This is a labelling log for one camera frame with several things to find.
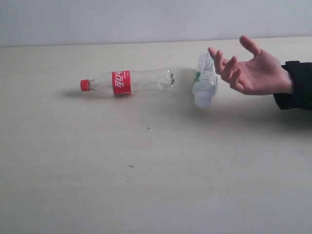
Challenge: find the person's open bare hand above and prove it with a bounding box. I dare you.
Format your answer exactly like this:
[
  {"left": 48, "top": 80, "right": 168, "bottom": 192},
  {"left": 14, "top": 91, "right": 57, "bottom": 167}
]
[{"left": 208, "top": 36, "right": 293, "bottom": 96}]

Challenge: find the clear cola bottle red label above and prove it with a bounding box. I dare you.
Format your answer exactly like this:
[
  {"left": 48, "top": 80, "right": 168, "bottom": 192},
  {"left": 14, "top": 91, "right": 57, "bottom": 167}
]
[{"left": 80, "top": 68, "right": 175, "bottom": 97}]

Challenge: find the small white-capped clear bottle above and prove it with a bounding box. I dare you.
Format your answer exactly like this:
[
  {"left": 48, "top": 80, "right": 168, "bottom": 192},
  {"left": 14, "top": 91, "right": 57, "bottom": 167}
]
[{"left": 192, "top": 52, "right": 218, "bottom": 108}]

